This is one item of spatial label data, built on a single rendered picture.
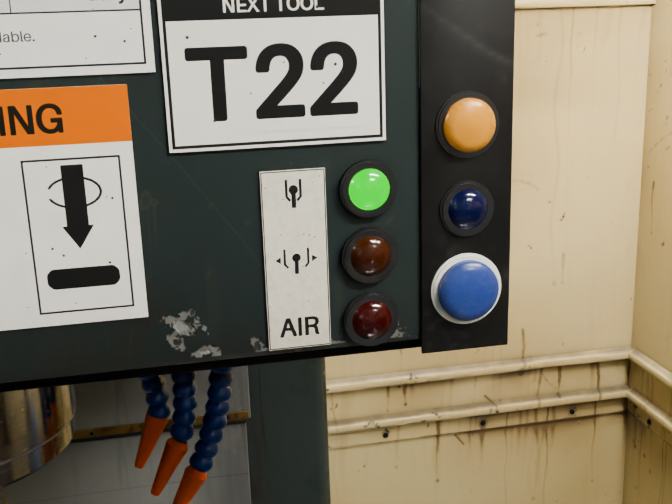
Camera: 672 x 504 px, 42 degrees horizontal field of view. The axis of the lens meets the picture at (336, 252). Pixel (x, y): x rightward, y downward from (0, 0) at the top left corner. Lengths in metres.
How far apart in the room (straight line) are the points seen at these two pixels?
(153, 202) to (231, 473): 0.80
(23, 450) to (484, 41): 0.38
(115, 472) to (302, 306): 0.77
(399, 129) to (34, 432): 0.32
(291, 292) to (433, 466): 1.31
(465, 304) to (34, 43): 0.23
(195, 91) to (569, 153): 1.26
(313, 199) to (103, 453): 0.79
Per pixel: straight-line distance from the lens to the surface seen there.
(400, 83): 0.40
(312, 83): 0.39
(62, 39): 0.39
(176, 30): 0.39
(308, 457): 1.22
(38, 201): 0.40
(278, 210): 0.40
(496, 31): 0.42
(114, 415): 1.12
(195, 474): 0.64
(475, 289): 0.42
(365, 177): 0.40
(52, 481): 1.17
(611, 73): 1.62
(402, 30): 0.40
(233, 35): 0.39
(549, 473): 1.81
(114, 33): 0.39
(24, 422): 0.60
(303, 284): 0.41
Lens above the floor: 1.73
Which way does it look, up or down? 15 degrees down
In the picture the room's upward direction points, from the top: 2 degrees counter-clockwise
